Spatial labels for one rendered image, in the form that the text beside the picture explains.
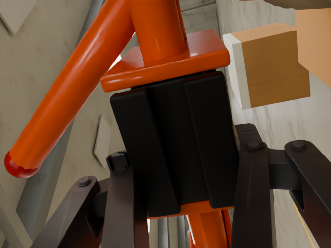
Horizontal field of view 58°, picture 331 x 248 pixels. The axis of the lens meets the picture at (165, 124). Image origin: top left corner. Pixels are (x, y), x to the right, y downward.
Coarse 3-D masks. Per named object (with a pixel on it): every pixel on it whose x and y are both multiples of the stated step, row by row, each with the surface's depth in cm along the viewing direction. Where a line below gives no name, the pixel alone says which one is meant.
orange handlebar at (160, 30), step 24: (144, 0) 13; (168, 0) 13; (144, 24) 13; (168, 24) 13; (144, 48) 14; (168, 48) 14; (192, 216) 18; (216, 216) 18; (192, 240) 20; (216, 240) 18
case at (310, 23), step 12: (300, 12) 32; (312, 12) 29; (324, 12) 26; (300, 24) 33; (312, 24) 29; (324, 24) 27; (300, 36) 34; (312, 36) 30; (324, 36) 27; (300, 48) 34; (312, 48) 31; (324, 48) 28; (300, 60) 35; (312, 60) 31; (324, 60) 28; (312, 72) 32; (324, 72) 29
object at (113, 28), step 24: (120, 0) 15; (96, 24) 16; (120, 24) 15; (96, 48) 16; (120, 48) 16; (72, 72) 17; (96, 72) 17; (48, 96) 18; (72, 96) 17; (48, 120) 18; (72, 120) 19; (24, 144) 19; (48, 144) 19; (24, 168) 20
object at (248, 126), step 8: (240, 128) 17; (248, 128) 17; (256, 128) 16; (240, 136) 16; (248, 136) 16; (256, 136) 16; (240, 144) 15; (272, 152) 14; (280, 152) 14; (272, 160) 13; (280, 160) 13; (272, 168) 13; (280, 168) 13; (288, 168) 13; (272, 176) 13; (280, 176) 13; (288, 176) 13; (296, 176) 13; (272, 184) 14; (280, 184) 13; (288, 184) 13; (296, 184) 13
